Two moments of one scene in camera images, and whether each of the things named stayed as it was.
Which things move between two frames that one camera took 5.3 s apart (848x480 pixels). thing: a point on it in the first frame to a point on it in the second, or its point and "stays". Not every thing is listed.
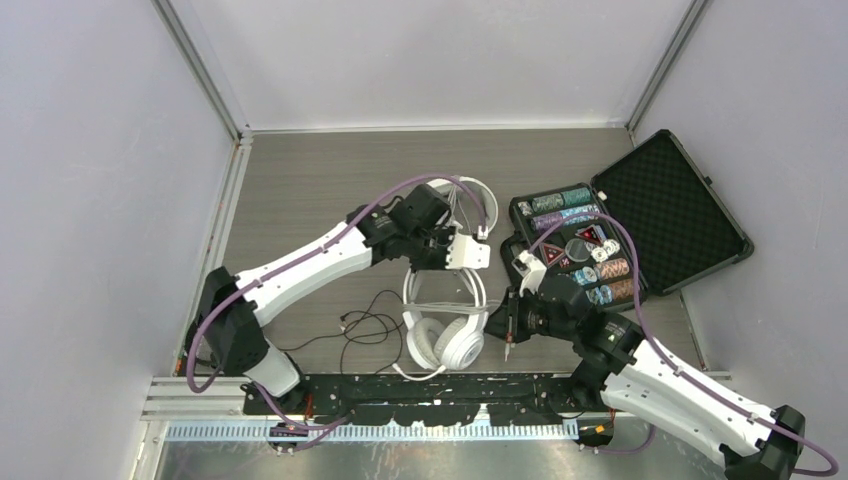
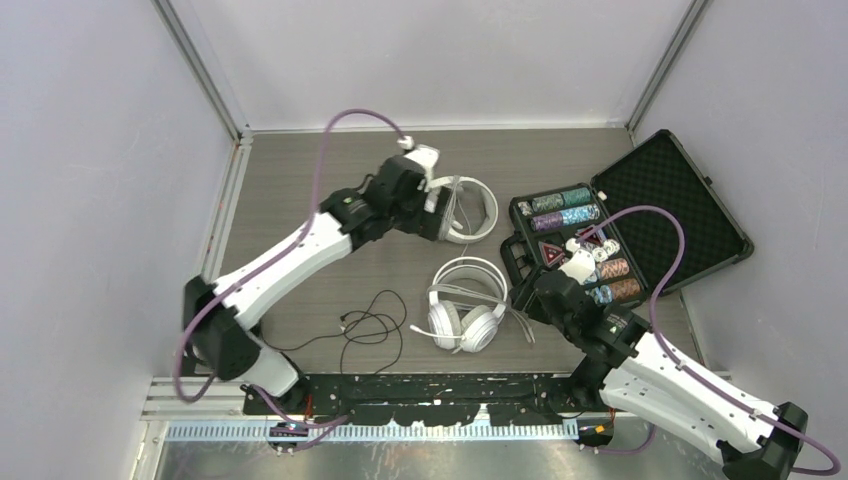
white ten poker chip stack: x=611 y=248 stays
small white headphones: x=431 y=346 to x=468 y=297
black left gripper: x=439 y=264 to x=424 y=223
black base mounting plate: x=425 y=398 stays
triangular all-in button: x=550 y=253 stays
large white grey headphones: x=464 y=210 stays
